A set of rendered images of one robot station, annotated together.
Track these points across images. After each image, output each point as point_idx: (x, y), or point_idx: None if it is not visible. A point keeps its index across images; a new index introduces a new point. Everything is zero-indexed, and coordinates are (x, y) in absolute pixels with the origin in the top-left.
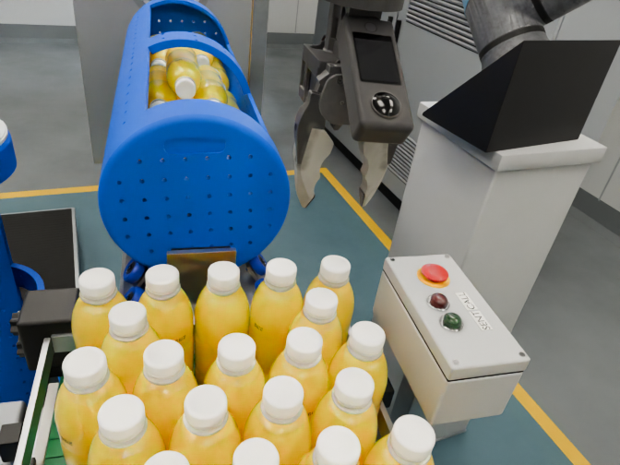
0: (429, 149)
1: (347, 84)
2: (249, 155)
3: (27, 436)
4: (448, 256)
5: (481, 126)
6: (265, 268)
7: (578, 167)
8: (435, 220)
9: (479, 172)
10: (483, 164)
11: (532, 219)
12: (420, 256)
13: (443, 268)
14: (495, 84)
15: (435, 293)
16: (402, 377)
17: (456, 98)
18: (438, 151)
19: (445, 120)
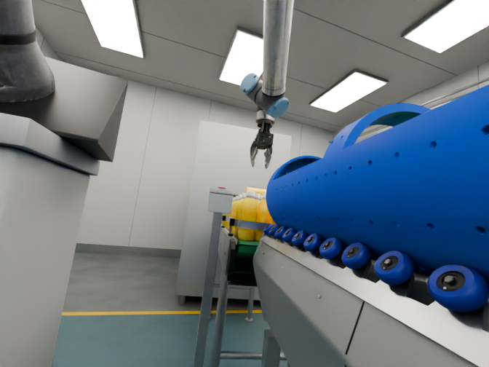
0: (33, 195)
1: None
2: (286, 173)
3: None
4: (211, 187)
5: (114, 143)
6: (270, 229)
7: None
8: (42, 282)
9: (81, 186)
10: (84, 176)
11: None
12: (221, 188)
13: (218, 186)
14: (121, 108)
15: (225, 188)
16: (220, 226)
17: (112, 119)
18: (46, 189)
19: (106, 143)
